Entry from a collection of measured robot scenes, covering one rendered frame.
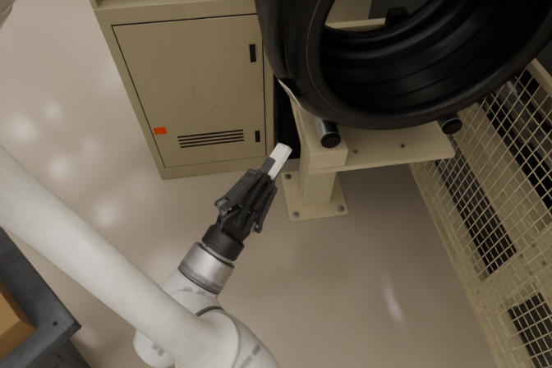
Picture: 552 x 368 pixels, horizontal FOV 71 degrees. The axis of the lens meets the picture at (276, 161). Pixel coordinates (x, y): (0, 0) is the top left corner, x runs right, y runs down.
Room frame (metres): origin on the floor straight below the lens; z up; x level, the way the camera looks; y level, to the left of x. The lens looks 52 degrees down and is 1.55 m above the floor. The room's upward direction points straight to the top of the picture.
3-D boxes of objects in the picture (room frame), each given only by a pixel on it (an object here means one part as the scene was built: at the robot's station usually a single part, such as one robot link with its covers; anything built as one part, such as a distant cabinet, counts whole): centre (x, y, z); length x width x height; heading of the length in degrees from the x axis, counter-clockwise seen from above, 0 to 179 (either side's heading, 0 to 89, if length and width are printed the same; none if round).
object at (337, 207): (1.00, -0.18, 0.01); 0.27 x 0.27 x 0.02; 8
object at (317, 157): (0.73, -0.10, 0.83); 0.36 x 0.09 x 0.06; 8
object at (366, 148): (0.75, -0.23, 0.80); 0.37 x 0.36 x 0.02; 98
